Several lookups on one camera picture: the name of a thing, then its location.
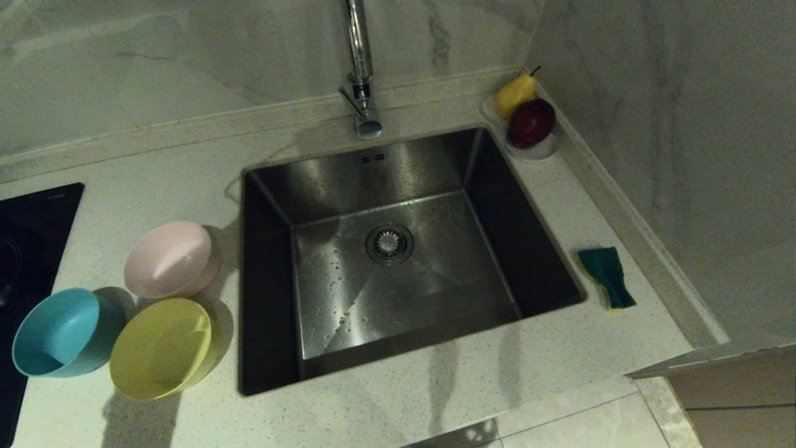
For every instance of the stainless steel sink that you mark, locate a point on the stainless steel sink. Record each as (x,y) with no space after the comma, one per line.
(404,298)

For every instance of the metal sink drain strainer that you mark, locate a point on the metal sink drain strainer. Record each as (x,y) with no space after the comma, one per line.
(390,244)

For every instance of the black induction cooktop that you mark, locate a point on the black induction cooktop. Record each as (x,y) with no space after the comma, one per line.
(31,236)

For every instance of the chrome faucet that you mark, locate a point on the chrome faucet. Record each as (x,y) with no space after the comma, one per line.
(359,50)

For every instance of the dark red apple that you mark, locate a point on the dark red apple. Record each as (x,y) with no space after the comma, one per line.
(532,121)

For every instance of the yellow plastic bowl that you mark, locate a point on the yellow plastic bowl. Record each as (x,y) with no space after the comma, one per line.
(158,348)

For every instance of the yellow and green sponge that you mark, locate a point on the yellow and green sponge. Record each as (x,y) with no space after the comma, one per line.
(606,274)

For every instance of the pink plastic bowl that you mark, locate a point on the pink plastic bowl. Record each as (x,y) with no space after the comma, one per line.
(168,261)

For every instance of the blue plastic bowl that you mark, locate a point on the blue plastic bowl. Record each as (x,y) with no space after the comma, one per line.
(56,336)

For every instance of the yellow pear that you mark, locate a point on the yellow pear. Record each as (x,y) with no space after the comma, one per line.
(513,96)

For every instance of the small white dish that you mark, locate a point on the small white dish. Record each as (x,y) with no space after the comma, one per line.
(535,154)

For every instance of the light wooden cabinet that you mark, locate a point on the light wooden cabinet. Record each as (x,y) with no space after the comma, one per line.
(746,404)

